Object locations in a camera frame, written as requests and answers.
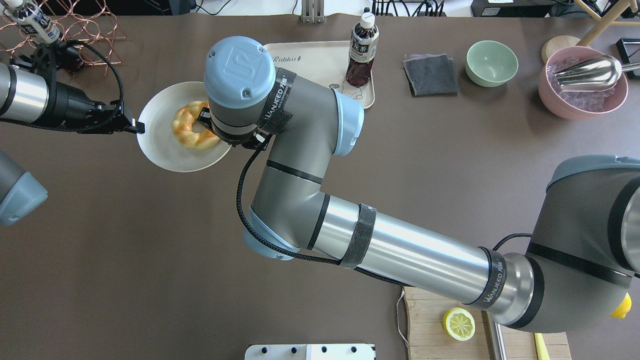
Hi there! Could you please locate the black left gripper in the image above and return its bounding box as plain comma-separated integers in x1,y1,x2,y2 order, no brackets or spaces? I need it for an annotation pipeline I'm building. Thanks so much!
77,100,146,135

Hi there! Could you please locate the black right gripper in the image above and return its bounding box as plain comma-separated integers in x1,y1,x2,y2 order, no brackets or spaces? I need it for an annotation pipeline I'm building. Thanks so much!
197,107,272,151

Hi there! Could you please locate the cream round plate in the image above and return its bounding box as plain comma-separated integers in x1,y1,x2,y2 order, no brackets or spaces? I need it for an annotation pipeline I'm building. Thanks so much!
137,81,231,173

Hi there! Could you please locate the twisted glazed donut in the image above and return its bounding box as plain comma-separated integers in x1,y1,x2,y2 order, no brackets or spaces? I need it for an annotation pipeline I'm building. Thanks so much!
171,101,220,151

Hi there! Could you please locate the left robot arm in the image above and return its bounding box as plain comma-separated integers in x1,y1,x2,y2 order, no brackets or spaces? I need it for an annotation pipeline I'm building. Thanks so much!
0,39,146,226

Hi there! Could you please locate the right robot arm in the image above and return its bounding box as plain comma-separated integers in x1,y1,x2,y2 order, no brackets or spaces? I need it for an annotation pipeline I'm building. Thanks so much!
203,36,639,333

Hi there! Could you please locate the cream rectangular tray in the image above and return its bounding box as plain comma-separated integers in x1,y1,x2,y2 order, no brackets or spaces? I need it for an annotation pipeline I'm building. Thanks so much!
263,40,375,109

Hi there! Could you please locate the brown tea bottle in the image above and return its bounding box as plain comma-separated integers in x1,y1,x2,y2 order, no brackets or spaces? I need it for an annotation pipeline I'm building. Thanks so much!
345,7,380,88

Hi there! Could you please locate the water bottle in rack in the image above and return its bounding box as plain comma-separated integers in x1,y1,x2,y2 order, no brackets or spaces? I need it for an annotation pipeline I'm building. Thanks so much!
1,0,62,44

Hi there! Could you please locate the grey folded cloth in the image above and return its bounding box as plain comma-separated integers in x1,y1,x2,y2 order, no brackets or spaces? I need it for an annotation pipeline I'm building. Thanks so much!
402,54,460,97

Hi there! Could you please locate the wooden cutting board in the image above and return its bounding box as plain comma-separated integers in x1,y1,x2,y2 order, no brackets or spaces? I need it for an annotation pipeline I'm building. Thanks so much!
403,287,572,360

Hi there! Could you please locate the green bowl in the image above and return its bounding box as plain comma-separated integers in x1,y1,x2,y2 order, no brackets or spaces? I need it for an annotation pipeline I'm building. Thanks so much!
465,39,519,88

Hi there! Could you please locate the half lemon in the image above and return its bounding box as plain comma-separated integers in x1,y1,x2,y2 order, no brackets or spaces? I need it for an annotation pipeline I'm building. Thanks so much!
442,307,476,342

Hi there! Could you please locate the pink bowl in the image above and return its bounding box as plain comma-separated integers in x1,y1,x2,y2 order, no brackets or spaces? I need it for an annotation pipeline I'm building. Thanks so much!
538,46,629,120

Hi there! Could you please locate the metal scoop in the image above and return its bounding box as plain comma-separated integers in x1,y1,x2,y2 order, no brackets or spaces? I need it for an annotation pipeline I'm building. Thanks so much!
554,55,640,92

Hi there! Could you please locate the wooden mug tree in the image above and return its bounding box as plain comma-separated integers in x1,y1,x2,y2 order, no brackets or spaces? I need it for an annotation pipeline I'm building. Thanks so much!
542,0,640,64

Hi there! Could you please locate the yellow lemon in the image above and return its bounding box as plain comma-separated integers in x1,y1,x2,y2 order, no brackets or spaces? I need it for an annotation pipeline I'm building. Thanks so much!
609,292,633,319

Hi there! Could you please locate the copper wire bottle rack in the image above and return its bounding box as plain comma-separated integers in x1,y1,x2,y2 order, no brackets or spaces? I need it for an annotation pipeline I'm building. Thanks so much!
1,0,127,66

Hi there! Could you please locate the aluminium frame post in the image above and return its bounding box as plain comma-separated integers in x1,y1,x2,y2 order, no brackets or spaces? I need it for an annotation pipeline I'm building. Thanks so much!
301,0,326,24

